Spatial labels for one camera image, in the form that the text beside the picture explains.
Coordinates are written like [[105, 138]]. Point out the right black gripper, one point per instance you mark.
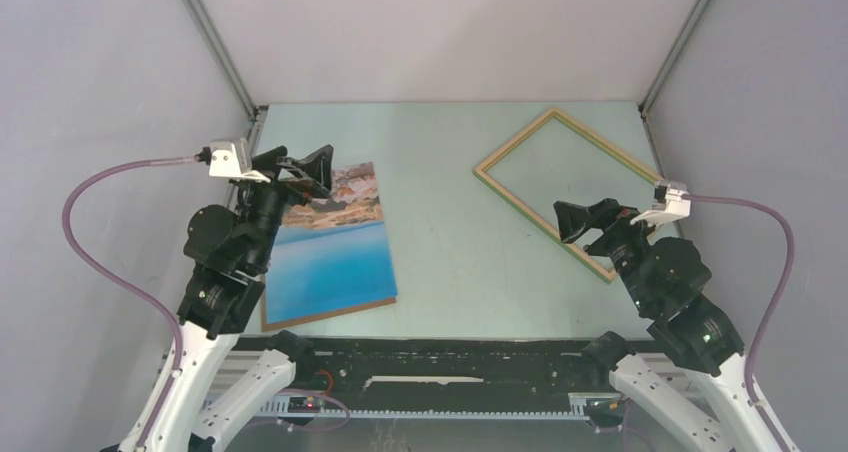
[[605, 215]]

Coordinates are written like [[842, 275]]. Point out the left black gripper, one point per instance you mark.
[[315, 168]]

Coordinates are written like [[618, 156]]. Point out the wooden picture frame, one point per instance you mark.
[[558, 156]]

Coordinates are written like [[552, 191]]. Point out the landscape photo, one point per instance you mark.
[[331, 257]]

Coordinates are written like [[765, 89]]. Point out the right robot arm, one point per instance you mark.
[[665, 281]]

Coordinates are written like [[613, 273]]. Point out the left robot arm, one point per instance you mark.
[[231, 249]]

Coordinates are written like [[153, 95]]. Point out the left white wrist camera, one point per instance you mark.
[[230, 159]]

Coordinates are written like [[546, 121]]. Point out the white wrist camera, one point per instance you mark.
[[230, 159], [669, 205]]

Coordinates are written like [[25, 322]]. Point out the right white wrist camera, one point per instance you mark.
[[669, 205]]

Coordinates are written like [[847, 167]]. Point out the right aluminium corner post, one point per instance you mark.
[[690, 24]]

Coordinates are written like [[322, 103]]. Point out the aluminium corner post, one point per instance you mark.
[[690, 24], [209, 33]]

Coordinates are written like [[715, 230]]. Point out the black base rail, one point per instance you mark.
[[480, 375]]

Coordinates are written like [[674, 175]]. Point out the left aluminium corner post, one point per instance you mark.
[[209, 33]]

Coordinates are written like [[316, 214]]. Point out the white cable duct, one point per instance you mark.
[[296, 407]]

